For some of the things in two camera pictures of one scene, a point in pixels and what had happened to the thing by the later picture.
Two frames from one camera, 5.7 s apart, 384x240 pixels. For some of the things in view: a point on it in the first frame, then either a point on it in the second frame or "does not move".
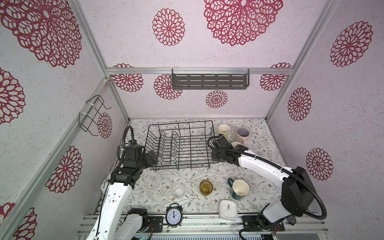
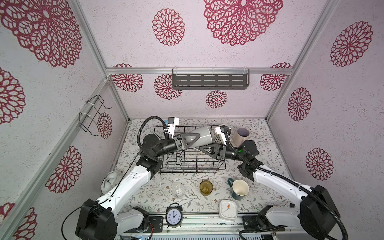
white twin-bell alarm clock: (105, 183) does not move
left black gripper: (150, 162) -> (179, 139)
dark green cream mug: (240, 188) does not move
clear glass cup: (178, 190) does not move
